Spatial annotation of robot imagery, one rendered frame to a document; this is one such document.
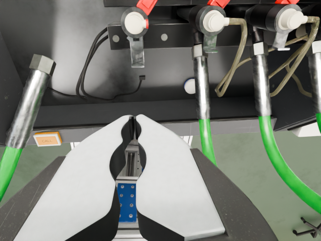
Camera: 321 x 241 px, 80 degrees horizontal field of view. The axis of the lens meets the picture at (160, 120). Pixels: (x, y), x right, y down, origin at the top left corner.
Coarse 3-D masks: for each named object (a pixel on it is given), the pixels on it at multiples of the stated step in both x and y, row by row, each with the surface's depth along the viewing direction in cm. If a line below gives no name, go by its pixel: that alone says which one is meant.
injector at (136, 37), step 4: (132, 8) 19; (136, 8) 19; (140, 8) 20; (124, 12) 19; (128, 12) 19; (140, 12) 19; (144, 12) 19; (124, 16) 19; (144, 16) 19; (124, 20) 19; (148, 20) 19; (124, 24) 19; (148, 24) 20; (124, 28) 20; (144, 28) 20; (124, 32) 20; (128, 32) 20; (144, 32) 20; (132, 36) 20; (136, 36) 20; (140, 36) 20; (136, 40) 24
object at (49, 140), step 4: (40, 132) 43; (44, 132) 43; (48, 132) 43; (52, 132) 43; (56, 132) 43; (48, 136) 42; (52, 136) 42; (40, 140) 42; (44, 140) 43; (48, 140) 43; (52, 140) 43; (56, 140) 43; (60, 140) 44; (40, 144) 43; (44, 144) 43
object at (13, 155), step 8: (8, 152) 19; (16, 152) 19; (8, 160) 19; (16, 160) 19; (0, 168) 18; (8, 168) 18; (0, 176) 18; (8, 176) 19; (0, 184) 18; (8, 184) 19; (0, 192) 18; (0, 200) 18
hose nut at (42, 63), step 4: (36, 56) 19; (40, 56) 19; (44, 56) 19; (32, 60) 19; (36, 60) 19; (40, 60) 19; (44, 60) 19; (48, 60) 20; (52, 60) 20; (32, 64) 19; (36, 64) 19; (40, 64) 19; (44, 64) 20; (48, 64) 20; (52, 64) 20; (32, 68) 19; (36, 68) 19; (40, 68) 19; (44, 68) 20; (48, 68) 20; (52, 68) 20; (44, 72) 20; (48, 72) 20; (52, 72) 21
